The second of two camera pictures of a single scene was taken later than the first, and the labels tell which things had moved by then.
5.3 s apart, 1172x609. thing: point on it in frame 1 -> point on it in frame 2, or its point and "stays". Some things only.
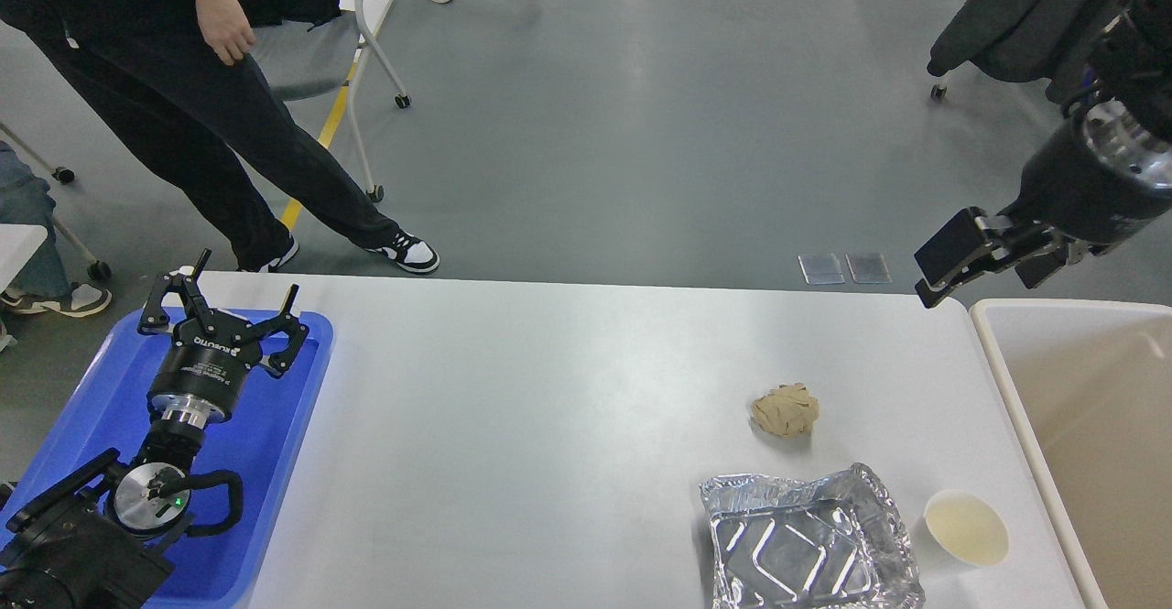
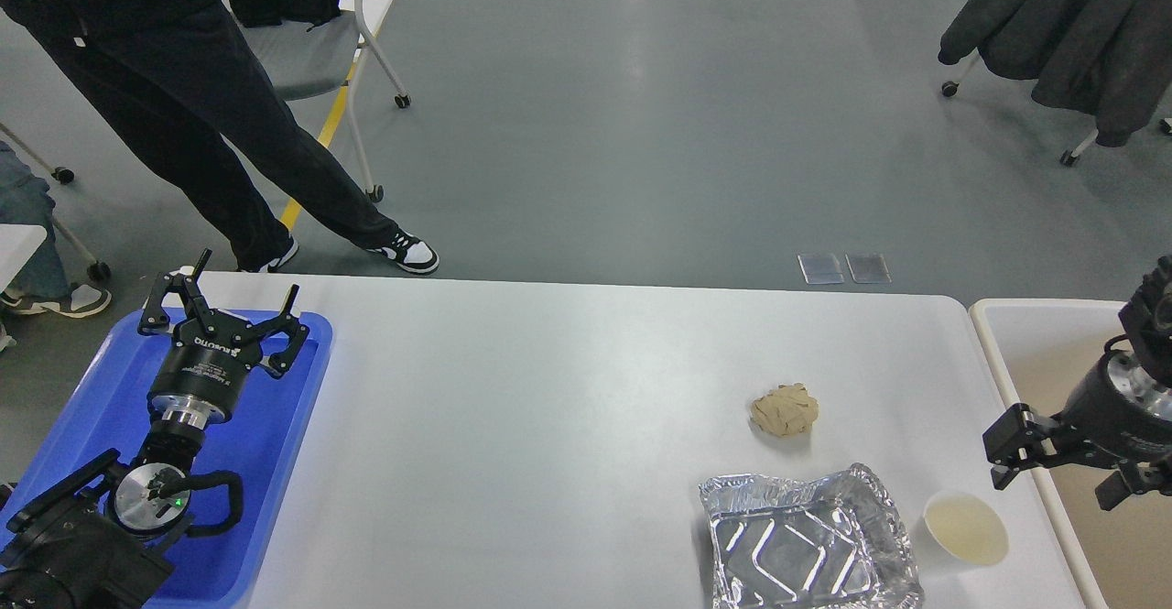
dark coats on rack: (1039, 14) stays
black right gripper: (1069, 187) -> (1119, 414)
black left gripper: (203, 375) stays
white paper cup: (967, 527) stays
